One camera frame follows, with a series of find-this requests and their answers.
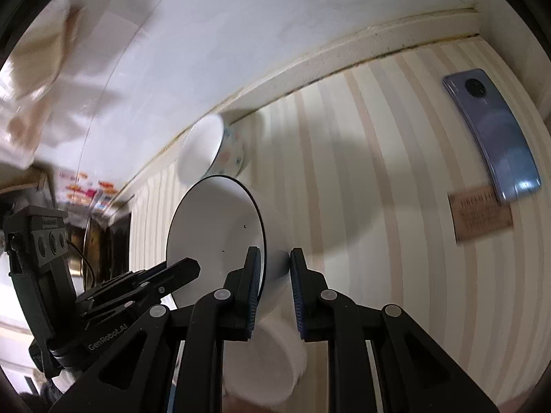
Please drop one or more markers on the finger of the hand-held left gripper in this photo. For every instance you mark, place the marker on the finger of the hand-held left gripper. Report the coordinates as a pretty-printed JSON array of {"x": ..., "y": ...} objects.
[
  {"x": 181, "y": 269},
  {"x": 125, "y": 278}
]

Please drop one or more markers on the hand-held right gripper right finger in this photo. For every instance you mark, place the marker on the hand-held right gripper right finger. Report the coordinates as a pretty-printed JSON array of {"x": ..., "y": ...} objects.
[{"x": 298, "y": 292}]

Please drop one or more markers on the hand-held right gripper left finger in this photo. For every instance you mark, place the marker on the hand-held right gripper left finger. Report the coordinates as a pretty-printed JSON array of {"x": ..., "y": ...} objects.
[{"x": 254, "y": 292}]

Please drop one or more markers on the white bowl with black rim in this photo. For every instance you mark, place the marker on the white bowl with black rim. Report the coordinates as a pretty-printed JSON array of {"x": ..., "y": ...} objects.
[{"x": 215, "y": 232}]

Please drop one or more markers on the white bowl with red flowers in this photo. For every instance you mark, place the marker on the white bowl with red flowers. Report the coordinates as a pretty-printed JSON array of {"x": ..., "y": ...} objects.
[{"x": 271, "y": 365}]

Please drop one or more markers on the black frying pan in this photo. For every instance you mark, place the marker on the black frying pan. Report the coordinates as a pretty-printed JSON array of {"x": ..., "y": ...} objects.
[{"x": 76, "y": 254}]

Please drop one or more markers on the black induction cooktop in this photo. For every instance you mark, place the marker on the black induction cooktop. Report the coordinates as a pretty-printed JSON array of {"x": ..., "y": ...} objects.
[{"x": 120, "y": 241}]

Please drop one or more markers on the white bowl with blue pattern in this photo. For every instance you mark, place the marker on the white bowl with blue pattern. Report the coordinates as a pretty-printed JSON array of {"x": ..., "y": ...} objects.
[{"x": 202, "y": 146}]

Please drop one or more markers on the striped tablecloth with cat print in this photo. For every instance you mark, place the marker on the striped tablecloth with cat print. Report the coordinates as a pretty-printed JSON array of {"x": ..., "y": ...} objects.
[{"x": 366, "y": 180}]

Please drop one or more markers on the brown card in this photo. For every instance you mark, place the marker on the brown card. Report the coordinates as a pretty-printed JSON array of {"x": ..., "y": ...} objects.
[{"x": 478, "y": 219}]

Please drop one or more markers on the clear plastic bag with beige block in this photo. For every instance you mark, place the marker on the clear plastic bag with beige block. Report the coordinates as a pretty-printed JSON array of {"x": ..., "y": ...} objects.
[{"x": 38, "y": 51}]

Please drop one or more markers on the blue smartphone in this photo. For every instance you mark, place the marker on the blue smartphone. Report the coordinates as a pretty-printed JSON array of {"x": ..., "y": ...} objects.
[{"x": 495, "y": 137}]

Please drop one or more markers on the colourful wall stickers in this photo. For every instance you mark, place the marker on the colourful wall stickers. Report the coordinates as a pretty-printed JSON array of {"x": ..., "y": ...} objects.
[{"x": 86, "y": 191}]

